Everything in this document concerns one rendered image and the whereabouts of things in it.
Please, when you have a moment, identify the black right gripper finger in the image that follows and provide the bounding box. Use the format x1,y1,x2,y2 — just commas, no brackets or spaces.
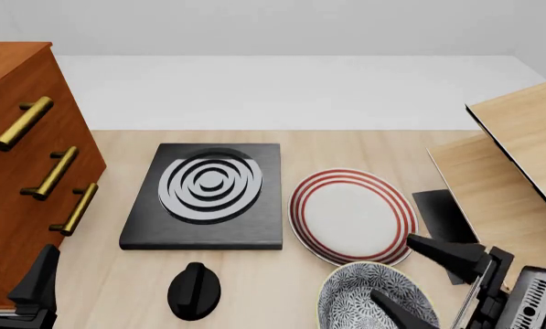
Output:
405,233,491,276
369,288,441,329

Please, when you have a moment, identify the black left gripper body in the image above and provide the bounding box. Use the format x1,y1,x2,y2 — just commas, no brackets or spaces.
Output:
0,305,59,329

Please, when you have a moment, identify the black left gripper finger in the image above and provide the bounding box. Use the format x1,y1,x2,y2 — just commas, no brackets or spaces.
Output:
7,243,61,315

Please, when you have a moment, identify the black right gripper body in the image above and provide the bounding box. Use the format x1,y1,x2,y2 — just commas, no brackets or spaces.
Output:
450,245,516,329

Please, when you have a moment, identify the patterned black and white bowl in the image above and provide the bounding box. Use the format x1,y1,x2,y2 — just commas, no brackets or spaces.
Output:
316,260,441,329

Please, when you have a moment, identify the flat black panel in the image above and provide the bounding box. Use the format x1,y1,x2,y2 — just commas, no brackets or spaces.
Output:
411,188,480,286

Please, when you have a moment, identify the pale wooden box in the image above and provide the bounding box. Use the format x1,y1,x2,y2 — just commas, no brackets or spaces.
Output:
426,76,546,293

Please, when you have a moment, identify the white plate with red rings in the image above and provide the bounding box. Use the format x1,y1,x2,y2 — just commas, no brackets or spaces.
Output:
287,167,420,269

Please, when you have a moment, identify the flat black stove plate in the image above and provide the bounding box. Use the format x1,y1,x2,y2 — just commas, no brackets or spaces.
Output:
118,143,284,252

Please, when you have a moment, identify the round black stove knob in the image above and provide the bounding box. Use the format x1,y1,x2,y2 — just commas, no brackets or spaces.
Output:
166,260,222,323

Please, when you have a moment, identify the red-brown wooden cabinet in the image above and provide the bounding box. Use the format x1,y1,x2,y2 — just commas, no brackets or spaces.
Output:
0,41,108,312

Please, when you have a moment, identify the small brass drawer handle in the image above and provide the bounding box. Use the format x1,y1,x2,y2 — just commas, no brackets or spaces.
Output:
48,182,100,238

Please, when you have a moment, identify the medium brass drawer handle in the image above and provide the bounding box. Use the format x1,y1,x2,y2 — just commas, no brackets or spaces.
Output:
19,145,80,202

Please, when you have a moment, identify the large brass drawer handle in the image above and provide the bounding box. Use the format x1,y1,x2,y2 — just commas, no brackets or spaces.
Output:
0,96,55,153

